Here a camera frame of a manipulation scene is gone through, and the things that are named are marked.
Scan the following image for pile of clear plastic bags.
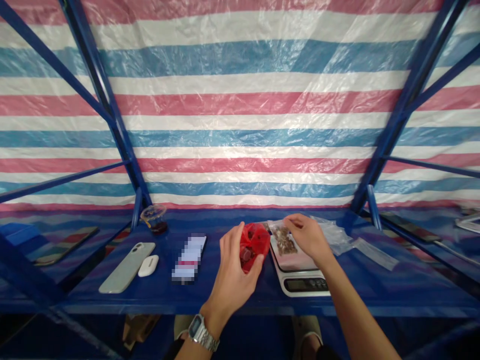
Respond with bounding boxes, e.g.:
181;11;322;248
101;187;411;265
309;215;401;271

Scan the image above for phone with lit screen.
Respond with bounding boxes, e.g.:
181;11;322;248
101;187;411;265
171;232;208;286

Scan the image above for person's right hand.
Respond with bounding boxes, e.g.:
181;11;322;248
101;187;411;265
283;213;336;269

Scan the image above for white flat object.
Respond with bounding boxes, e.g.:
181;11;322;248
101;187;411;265
454;214;480;236

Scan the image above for person's left hand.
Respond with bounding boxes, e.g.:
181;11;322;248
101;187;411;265
203;221;266;320

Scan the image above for black phone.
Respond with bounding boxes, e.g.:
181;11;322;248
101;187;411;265
31;225;101;268

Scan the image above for blue box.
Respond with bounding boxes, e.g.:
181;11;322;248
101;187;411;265
0;221;39;245

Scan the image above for blue metal shelf frame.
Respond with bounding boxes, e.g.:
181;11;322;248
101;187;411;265
0;0;480;360

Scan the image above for small clear bag brown pieces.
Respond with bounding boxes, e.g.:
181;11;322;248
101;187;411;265
267;220;301;258

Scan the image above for striped plastic tarpaulin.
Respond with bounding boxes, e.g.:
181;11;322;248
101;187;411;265
0;0;480;223

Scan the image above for red plastic bag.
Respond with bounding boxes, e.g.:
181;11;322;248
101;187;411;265
239;221;272;275

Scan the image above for brown cardboard piece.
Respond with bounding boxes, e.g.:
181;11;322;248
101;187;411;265
122;313;161;353

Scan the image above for phone in grey case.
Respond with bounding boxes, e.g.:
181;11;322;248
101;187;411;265
98;241;157;295

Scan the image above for white cable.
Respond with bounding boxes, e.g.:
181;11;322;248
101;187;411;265
434;239;480;261

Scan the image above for white kitchen scale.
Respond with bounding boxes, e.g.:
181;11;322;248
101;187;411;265
268;235;333;298

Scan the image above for clear cup with dark liquid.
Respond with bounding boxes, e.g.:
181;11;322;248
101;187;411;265
140;204;170;237

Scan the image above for white earbuds case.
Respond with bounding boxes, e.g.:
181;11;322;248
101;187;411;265
137;254;160;278

